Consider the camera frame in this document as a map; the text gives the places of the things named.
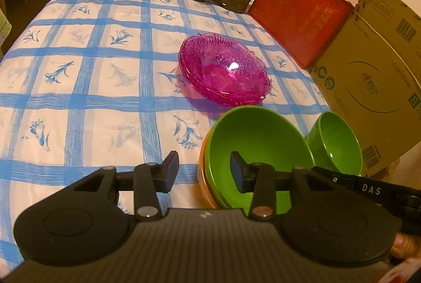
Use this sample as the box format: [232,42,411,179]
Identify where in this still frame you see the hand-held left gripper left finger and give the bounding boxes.
[71,151,180,218]

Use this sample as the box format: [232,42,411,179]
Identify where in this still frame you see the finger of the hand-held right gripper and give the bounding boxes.
[311,165,334,185]

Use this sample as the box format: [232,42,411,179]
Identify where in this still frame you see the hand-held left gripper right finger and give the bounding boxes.
[229,151,333,221]

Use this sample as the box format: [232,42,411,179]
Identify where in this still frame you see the green plastic bowl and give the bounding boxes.
[306,111,363,176]
[204,106,316,209]

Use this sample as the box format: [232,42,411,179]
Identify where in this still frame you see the orange plastic bowl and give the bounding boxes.
[197,135,231,209]

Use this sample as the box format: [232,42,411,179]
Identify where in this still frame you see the purple transparent plate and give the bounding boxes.
[178,56,268,107]
[180,34,271,96]
[179,51,272,103]

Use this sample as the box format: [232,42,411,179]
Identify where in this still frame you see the person's right hand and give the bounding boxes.
[391,232,421,260]

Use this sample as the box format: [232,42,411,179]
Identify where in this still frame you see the large cardboard box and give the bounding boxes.
[311,0,421,178]

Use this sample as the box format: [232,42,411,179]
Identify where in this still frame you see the blue checked tablecloth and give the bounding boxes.
[0,0,333,270]

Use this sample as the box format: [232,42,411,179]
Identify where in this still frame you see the red tote bag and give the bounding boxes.
[247,0,355,70]

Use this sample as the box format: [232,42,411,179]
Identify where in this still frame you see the pale checked cloth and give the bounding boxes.
[0,7,12,37]

